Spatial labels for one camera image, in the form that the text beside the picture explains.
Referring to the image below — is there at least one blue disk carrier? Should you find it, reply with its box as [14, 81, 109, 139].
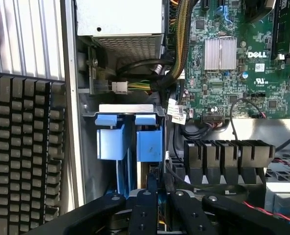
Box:
[95, 114, 135, 196]

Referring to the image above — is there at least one silver metal drive cage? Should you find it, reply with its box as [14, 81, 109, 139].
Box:
[264, 149, 290, 213]

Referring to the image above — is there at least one blue drive bay cage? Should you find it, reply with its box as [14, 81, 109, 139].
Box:
[81, 104, 167, 196]

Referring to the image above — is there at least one dark computer keyboard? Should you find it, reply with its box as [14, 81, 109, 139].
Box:
[0, 72, 67, 235]

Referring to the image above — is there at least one black open PC case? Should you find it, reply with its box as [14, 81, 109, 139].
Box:
[60, 0, 290, 235]

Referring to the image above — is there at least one green motherboard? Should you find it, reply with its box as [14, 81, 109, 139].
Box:
[168, 0, 290, 120]

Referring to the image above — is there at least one silver chipset heat sink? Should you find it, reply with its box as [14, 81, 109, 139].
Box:
[204, 37, 238, 71]

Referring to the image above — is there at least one silver power supply unit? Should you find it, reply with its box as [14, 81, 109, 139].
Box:
[75, 0, 165, 58]

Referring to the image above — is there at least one red and black twisted wire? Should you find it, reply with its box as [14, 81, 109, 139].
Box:
[242, 200, 290, 222]

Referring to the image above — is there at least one white barcode wire tag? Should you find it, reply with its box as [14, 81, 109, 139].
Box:
[171, 114, 187, 124]
[167, 99, 184, 115]

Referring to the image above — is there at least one thin black motherboard wire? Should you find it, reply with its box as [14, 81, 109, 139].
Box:
[229, 97, 268, 142]

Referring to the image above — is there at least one white plug with yellow wires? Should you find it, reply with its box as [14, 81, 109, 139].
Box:
[112, 80, 152, 95]

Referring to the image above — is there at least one yellow and black wire bundle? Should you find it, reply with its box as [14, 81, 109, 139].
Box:
[151, 0, 196, 93]

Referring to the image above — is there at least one blue wire plug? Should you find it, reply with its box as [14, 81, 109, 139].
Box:
[216, 5, 234, 24]

